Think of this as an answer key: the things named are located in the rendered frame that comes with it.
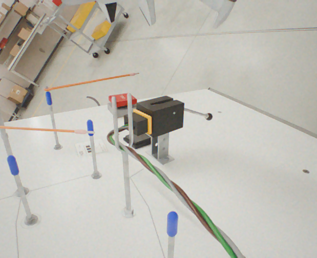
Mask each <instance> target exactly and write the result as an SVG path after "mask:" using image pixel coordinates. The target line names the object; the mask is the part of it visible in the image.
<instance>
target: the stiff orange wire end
mask: <svg viewBox="0 0 317 258"><path fill-rule="evenodd" d="M136 74H139V73H129V74H124V75H118V76H113V77H107V78H101V79H95V80H89V81H84V82H78V83H73V84H67V85H61V86H57V87H52V88H48V89H46V88H44V91H51V90H55V89H61V88H66V87H72V86H75V85H81V84H86V83H92V82H98V81H103V80H109V79H114V78H120V77H126V76H134V75H136Z"/></svg>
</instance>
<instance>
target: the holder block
mask: <svg viewBox="0 0 317 258"><path fill-rule="evenodd" d="M155 104H156V105H155ZM136 110H138V111H142V112H144V113H146V114H147V115H149V116H151V118H152V133H151V134H150V136H151V137H153V138H155V137H158V136H161V135H164V134H167V133H169V132H172V131H175V130H178V129H180V128H183V119H184V102H182V101H179V100H174V99H173V98H172V97H169V96H166V95H165V96H161V97H157V98H153V99H149V100H145V101H141V102H137V103H136ZM173 112H175V114H173ZM146 134H147V133H146ZM148 135H149V134H148Z"/></svg>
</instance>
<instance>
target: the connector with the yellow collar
mask: <svg viewBox="0 0 317 258"><path fill-rule="evenodd" d="M132 117H133V134H134V135H136V136H139V135H142V134H145V133H147V132H148V119H147V118H145V117H143V116H141V115H139V114H137V113H135V112H133V113H132ZM128 123H129V118H128V114H127V115H124V125H126V124H128Z"/></svg>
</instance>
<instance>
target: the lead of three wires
mask: <svg viewBox="0 0 317 258"><path fill-rule="evenodd" d="M128 128H129V124H126V125H123V126H121V127H119V128H118V132H122V131H124V130H126V129H128ZM113 135H114V130H111V131H110V132H109V133H108V134H107V141H108V142H109V143H110V144H112V145H113V146H115V140H114V139H113V138H112V136H113ZM119 145H120V147H121V150H122V151H123V148H122V147H123V146H124V145H123V144H122V143H121V142H119ZM125 146H126V145H125Z"/></svg>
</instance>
